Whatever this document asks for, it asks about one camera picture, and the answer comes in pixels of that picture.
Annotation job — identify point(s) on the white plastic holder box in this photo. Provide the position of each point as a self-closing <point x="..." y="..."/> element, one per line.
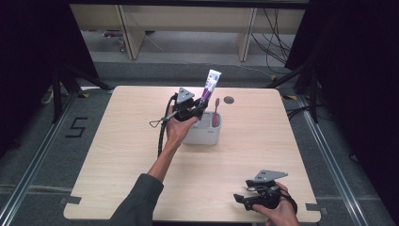
<point x="204" y="135"/>

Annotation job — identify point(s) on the dark curtain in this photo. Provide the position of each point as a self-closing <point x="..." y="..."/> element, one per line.
<point x="360" y="78"/>
<point x="31" y="62"/>

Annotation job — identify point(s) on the person's left hand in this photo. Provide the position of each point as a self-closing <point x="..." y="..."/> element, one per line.
<point x="177" y="130"/>

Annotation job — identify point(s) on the aluminium floor rail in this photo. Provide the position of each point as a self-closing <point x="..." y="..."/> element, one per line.
<point x="34" y="160"/>
<point x="329" y="153"/>

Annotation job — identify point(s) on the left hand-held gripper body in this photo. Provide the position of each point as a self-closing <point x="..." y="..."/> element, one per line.
<point x="185" y="108"/>

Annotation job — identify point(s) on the pink toothbrush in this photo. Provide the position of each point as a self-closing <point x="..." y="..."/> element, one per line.
<point x="215" y="113"/>

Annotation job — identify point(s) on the black metal stand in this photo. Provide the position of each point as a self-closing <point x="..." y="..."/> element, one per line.
<point x="58" y="94"/>
<point x="313" y="94"/>

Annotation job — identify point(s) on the small red and green items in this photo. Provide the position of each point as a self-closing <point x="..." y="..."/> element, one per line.
<point x="116" y="37"/>

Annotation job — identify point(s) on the person's right hand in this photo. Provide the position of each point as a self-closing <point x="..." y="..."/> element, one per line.
<point x="279" y="213"/>

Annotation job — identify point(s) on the beige wooden desk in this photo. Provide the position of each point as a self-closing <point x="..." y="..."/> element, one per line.
<point x="188" y="19"/>

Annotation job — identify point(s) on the grey round table grommet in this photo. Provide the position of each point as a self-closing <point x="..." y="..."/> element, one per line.
<point x="229" y="100"/>

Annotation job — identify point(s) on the white and purple toothpaste tube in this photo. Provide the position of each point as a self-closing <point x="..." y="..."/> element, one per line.
<point x="209" y="86"/>

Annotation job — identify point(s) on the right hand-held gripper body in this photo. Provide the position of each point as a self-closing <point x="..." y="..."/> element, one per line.
<point x="266" y="191"/>

